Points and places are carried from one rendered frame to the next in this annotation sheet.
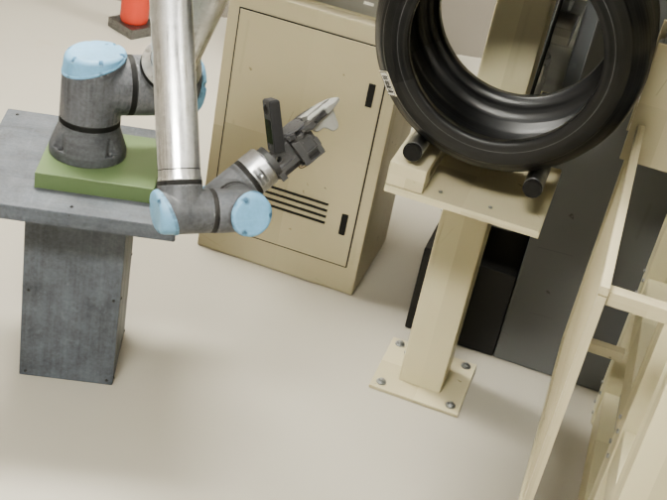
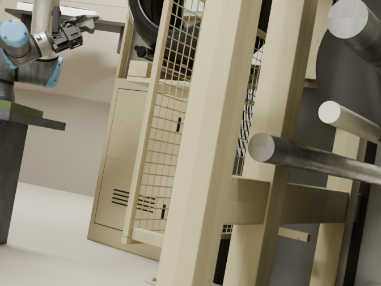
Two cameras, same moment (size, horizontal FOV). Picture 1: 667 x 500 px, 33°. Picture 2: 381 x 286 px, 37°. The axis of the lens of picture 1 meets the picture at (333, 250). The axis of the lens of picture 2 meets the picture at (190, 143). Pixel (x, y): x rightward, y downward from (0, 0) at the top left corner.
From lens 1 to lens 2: 1.87 m
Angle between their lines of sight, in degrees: 38
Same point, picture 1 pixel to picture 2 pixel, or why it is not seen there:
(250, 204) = (12, 23)
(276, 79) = (132, 125)
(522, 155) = (196, 33)
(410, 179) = (139, 68)
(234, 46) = (114, 110)
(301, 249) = not seen: hidden behind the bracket
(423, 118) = (145, 26)
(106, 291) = not seen: outside the picture
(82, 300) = not seen: outside the picture
